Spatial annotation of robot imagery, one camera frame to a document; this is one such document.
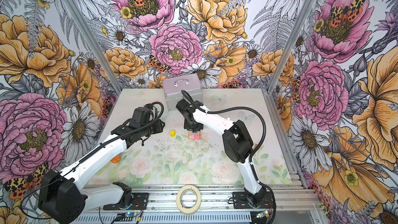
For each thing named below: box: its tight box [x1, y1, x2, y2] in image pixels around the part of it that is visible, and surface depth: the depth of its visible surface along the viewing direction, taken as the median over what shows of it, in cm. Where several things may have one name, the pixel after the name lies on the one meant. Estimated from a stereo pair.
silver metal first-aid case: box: [162, 73, 203, 111], surface depth 105 cm
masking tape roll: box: [176, 184, 202, 215], surface depth 73 cm
